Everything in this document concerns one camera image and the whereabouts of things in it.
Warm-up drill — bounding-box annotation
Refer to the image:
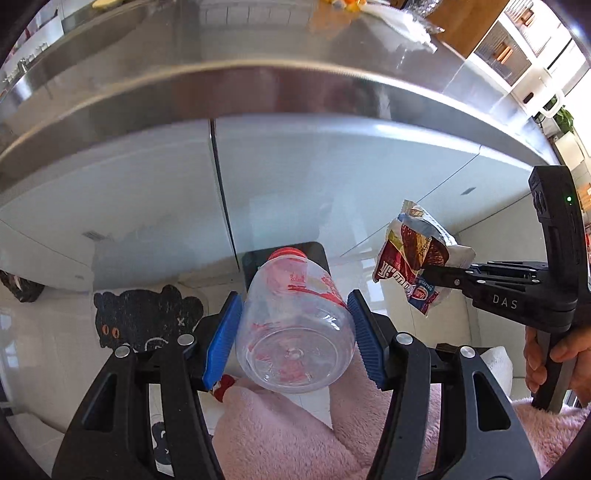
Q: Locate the left red bow slipper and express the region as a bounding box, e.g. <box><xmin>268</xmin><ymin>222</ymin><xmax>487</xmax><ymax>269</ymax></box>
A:
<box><xmin>209</xmin><ymin>374</ymin><xmax>236</xmax><ymax>403</ymax></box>

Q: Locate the clear plastic bag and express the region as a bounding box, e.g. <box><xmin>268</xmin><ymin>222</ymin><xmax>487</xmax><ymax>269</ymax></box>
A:
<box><xmin>404</xmin><ymin>0</ymin><xmax>445</xmax><ymax>34</ymax></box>

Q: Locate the red cap milk bottle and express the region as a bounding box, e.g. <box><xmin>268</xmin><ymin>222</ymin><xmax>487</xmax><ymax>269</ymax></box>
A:
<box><xmin>235</xmin><ymin>249</ymin><xmax>356</xmax><ymax>394</ymax></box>

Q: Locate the black trash bin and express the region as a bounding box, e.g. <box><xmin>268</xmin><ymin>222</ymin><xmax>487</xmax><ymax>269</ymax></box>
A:
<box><xmin>242</xmin><ymin>241</ymin><xmax>331</xmax><ymax>289</ymax></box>

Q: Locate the black cat floor mat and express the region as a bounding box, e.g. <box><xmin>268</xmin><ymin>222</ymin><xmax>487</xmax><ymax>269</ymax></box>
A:
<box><xmin>93</xmin><ymin>285</ymin><xmax>204</xmax><ymax>352</ymax></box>

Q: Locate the white crumpled tissue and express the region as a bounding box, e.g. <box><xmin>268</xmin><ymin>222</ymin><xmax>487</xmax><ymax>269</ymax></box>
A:
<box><xmin>361</xmin><ymin>2</ymin><xmax>437</xmax><ymax>51</ymax></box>

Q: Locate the yellow soap wrapper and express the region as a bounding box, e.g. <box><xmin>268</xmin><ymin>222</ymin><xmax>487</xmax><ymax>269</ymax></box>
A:
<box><xmin>325</xmin><ymin>0</ymin><xmax>367</xmax><ymax>13</ymax></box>

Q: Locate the green plant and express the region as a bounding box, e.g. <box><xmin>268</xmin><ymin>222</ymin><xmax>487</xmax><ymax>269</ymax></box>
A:
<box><xmin>553</xmin><ymin>107</ymin><xmax>574</xmax><ymax>134</ymax></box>

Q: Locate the red white snack bag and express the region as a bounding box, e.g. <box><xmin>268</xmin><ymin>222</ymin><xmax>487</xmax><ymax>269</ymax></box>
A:
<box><xmin>373</xmin><ymin>200</ymin><xmax>476</xmax><ymax>315</ymax></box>

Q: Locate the person's right hand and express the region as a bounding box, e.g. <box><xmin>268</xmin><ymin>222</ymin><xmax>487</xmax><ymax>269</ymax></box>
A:
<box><xmin>523</xmin><ymin>325</ymin><xmax>591</xmax><ymax>407</ymax></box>

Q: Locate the white storage cabinet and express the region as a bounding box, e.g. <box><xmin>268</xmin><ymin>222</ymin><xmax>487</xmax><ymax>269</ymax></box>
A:
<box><xmin>472</xmin><ymin>1</ymin><xmax>589</xmax><ymax>91</ymax></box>

